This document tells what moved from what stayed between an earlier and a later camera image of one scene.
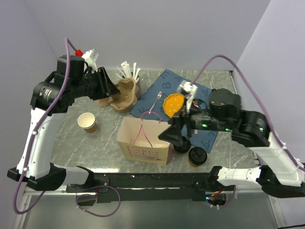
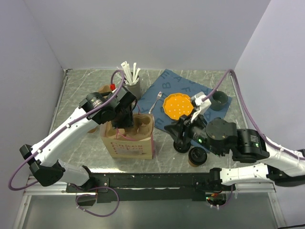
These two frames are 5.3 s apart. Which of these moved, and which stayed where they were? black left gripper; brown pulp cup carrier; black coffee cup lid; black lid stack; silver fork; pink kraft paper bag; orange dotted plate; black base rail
Moved: black left gripper; pink kraft paper bag; brown pulp cup carrier
Stayed: silver fork; black lid stack; orange dotted plate; black coffee cup lid; black base rail
